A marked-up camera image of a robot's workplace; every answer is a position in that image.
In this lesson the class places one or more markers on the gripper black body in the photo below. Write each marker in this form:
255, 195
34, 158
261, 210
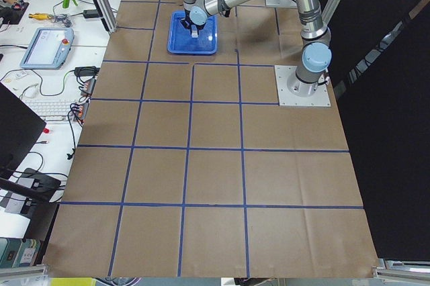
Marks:
191, 25

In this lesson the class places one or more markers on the teach pendant tablet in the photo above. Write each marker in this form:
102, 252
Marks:
48, 49

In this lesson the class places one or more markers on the white keyboard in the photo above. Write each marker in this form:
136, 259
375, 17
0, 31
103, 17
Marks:
53, 110

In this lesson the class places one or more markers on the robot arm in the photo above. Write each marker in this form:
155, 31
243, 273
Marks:
315, 33

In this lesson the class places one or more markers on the yellow tool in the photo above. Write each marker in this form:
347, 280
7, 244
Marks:
40, 16

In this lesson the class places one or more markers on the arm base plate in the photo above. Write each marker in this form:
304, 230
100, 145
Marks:
292, 92

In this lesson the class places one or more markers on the black power adapter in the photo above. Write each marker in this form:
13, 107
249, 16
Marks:
91, 13

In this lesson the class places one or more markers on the black monitor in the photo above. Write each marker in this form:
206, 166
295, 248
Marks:
20, 129

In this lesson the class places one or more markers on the blue plastic tray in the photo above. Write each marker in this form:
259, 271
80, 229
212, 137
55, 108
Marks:
192, 42

